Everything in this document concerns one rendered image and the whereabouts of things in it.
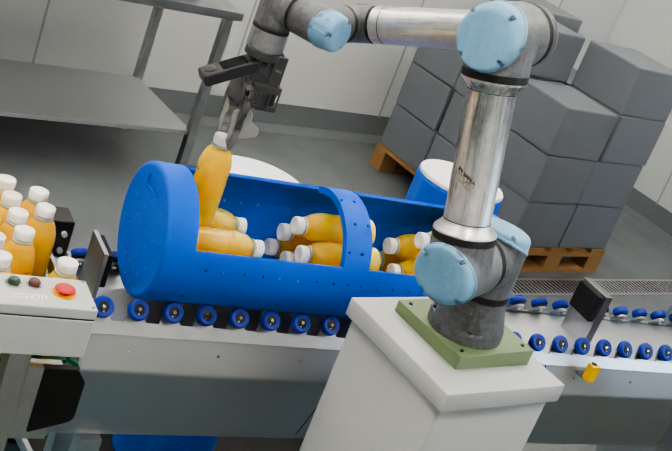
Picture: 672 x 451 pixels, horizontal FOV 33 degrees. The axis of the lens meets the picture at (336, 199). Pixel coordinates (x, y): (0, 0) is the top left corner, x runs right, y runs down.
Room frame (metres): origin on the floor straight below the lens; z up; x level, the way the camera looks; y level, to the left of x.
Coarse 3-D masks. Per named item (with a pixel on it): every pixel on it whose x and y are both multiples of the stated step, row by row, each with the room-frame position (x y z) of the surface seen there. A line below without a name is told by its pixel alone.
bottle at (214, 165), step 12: (216, 144) 2.12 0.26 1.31; (204, 156) 2.11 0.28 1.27; (216, 156) 2.11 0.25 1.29; (228, 156) 2.12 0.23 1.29; (204, 168) 2.10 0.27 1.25; (216, 168) 2.10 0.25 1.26; (228, 168) 2.12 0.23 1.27; (204, 180) 2.10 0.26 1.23; (216, 180) 2.10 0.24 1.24; (204, 192) 2.10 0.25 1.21; (216, 192) 2.11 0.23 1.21; (204, 204) 2.10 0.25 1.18; (216, 204) 2.12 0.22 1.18; (204, 216) 2.11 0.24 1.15
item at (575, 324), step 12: (576, 288) 2.78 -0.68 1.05; (588, 288) 2.75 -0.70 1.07; (600, 288) 2.76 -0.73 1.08; (576, 300) 2.76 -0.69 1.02; (588, 300) 2.73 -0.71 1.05; (600, 300) 2.71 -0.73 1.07; (576, 312) 2.77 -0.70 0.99; (588, 312) 2.71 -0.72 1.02; (600, 312) 2.71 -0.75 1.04; (564, 324) 2.78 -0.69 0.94; (576, 324) 2.75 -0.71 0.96; (588, 324) 2.72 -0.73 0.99; (576, 336) 2.74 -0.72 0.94; (588, 336) 2.71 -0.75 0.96
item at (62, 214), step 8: (56, 208) 2.20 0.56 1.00; (64, 208) 2.22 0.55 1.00; (56, 216) 2.17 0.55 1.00; (64, 216) 2.18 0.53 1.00; (72, 216) 2.20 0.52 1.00; (56, 224) 2.15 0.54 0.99; (64, 224) 2.16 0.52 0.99; (72, 224) 2.17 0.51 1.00; (56, 232) 2.16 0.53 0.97; (64, 232) 2.15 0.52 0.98; (72, 232) 2.18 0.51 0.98; (56, 240) 2.16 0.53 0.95; (64, 240) 2.17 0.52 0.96; (56, 248) 2.16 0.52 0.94; (64, 248) 2.17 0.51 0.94; (56, 256) 2.17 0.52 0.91
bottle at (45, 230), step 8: (32, 216) 2.01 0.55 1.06; (32, 224) 1.99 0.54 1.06; (40, 224) 1.99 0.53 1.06; (48, 224) 2.00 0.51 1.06; (40, 232) 1.98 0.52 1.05; (48, 232) 1.99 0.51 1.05; (40, 240) 1.98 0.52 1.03; (48, 240) 1.99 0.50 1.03; (40, 248) 1.98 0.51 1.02; (48, 248) 2.00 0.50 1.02; (40, 256) 1.99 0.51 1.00; (48, 256) 2.00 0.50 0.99; (40, 264) 1.99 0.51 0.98; (40, 272) 1.99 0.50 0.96
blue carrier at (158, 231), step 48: (144, 192) 2.11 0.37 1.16; (192, 192) 2.05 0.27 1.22; (240, 192) 2.31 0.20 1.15; (288, 192) 2.36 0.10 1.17; (336, 192) 2.30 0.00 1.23; (144, 240) 2.04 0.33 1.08; (192, 240) 1.99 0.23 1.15; (144, 288) 1.98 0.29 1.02; (192, 288) 2.01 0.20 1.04; (240, 288) 2.06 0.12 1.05; (288, 288) 2.11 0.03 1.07; (336, 288) 2.17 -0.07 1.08; (384, 288) 2.23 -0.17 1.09
